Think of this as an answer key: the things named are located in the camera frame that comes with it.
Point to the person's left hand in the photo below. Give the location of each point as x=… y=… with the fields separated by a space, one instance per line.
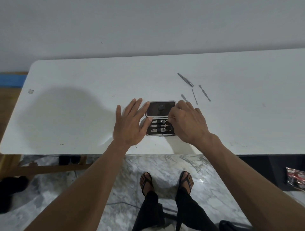
x=127 y=128

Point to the person's right hand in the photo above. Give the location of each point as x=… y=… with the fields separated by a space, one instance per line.
x=190 y=126

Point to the person's left thumb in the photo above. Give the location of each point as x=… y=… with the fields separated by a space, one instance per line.
x=146 y=123

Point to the person's left middle finger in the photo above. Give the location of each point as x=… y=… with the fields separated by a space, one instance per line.
x=136 y=107

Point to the person's left little finger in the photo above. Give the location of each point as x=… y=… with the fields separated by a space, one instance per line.
x=118 y=112

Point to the person's right thumb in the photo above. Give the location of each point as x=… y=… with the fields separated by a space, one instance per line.
x=171 y=120

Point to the black grey manicure case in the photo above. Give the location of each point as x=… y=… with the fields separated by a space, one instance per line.
x=159 y=108

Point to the person's left forearm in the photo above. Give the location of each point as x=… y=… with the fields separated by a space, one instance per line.
x=90 y=185

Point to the person's right forearm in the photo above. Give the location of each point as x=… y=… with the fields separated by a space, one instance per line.
x=247 y=188

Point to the small steel scissors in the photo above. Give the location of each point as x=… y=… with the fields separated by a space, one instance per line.
x=168 y=128

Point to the small steel nail clipper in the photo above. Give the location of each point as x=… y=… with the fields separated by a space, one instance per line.
x=159 y=122

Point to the large steel nail clipper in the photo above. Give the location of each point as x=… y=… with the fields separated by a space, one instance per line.
x=158 y=130

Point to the steel nail file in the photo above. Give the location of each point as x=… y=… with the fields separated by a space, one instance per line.
x=183 y=97

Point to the thin steel ear pick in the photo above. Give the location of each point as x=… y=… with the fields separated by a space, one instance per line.
x=194 y=96

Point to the steel tweezers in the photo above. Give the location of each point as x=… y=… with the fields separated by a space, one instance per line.
x=185 y=80

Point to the steel cuticle pusher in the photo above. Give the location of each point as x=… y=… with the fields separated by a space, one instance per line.
x=205 y=93

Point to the black left sandal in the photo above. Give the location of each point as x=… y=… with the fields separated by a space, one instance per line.
x=145 y=184

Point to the black sandal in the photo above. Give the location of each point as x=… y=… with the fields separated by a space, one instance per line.
x=145 y=184
x=186 y=183

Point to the black right sandal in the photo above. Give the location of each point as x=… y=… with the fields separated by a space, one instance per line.
x=186 y=183

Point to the pair of black shoes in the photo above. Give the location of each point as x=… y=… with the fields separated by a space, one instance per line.
x=69 y=160

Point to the black trousers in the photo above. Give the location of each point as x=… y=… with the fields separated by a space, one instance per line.
x=190 y=214

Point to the black cabinet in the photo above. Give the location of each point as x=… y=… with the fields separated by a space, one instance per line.
x=262 y=170

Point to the blue mat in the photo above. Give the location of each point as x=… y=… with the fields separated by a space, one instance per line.
x=12 y=80

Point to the black rounded object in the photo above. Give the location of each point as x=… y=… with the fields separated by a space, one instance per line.
x=232 y=226

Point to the black bag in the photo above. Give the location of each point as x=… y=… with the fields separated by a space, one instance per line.
x=12 y=191

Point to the red printed packet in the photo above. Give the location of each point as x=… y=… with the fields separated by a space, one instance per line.
x=296 y=178

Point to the wooden table frame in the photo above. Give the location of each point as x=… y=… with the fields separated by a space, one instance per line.
x=47 y=168

